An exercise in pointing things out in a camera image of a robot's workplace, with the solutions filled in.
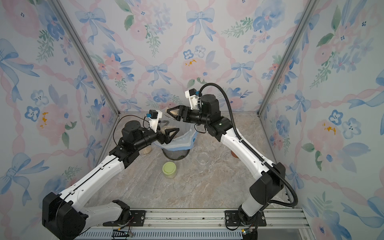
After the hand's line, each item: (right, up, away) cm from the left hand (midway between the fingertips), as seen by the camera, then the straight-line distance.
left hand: (173, 124), depth 70 cm
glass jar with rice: (+15, -21, +25) cm, 36 cm away
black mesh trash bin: (-2, -19, +22) cm, 29 cm away
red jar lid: (+35, -19, +27) cm, 49 cm away
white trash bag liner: (+3, -9, +6) cm, 12 cm away
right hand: (0, +6, -3) cm, 7 cm away
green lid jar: (-4, -25, +14) cm, 29 cm away
